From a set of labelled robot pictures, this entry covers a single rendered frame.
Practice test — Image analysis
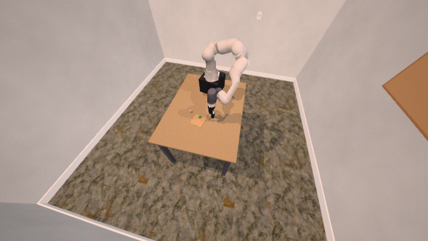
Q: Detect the orange flat mat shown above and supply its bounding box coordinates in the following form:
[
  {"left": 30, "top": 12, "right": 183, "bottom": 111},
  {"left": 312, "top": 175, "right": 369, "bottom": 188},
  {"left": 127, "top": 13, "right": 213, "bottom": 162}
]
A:
[{"left": 190, "top": 114, "right": 206, "bottom": 128}]

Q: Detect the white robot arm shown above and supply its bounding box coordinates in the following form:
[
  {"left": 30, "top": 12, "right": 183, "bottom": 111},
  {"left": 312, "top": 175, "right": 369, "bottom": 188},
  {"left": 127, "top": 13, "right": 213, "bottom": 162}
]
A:
[{"left": 202, "top": 38, "right": 248, "bottom": 108}]

